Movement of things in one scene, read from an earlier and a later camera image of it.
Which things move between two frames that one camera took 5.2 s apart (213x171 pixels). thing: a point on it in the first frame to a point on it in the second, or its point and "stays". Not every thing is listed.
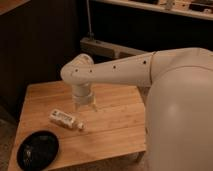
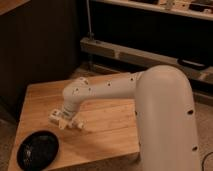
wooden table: (114, 133) stays
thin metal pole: (90, 35) stays
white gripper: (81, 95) to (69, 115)
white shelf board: (199, 13) stays
